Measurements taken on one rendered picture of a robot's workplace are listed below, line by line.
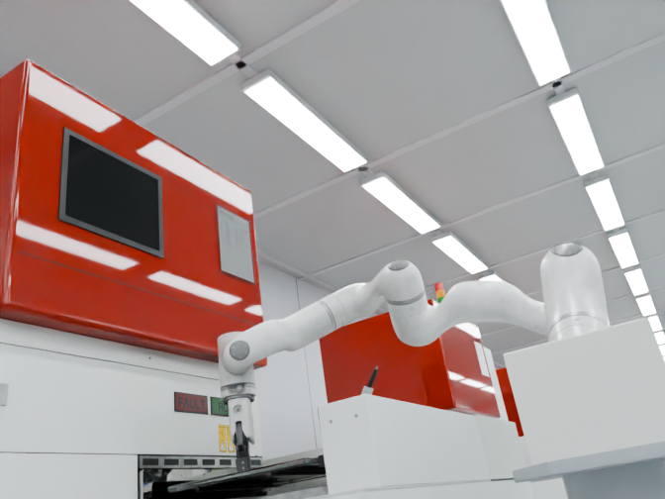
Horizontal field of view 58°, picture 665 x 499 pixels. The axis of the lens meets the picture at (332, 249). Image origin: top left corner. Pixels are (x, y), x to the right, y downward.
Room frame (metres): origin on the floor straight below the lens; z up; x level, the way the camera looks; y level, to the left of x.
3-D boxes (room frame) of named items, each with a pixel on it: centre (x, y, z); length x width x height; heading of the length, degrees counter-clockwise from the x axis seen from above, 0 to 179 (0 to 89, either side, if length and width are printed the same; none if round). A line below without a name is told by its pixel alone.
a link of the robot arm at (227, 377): (1.43, 0.28, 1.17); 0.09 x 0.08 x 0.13; 16
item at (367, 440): (1.23, -0.10, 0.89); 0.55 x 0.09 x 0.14; 152
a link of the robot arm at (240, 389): (1.43, 0.28, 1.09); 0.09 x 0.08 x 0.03; 5
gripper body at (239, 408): (1.44, 0.28, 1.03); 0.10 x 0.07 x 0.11; 5
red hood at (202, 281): (1.53, 0.75, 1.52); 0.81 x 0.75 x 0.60; 152
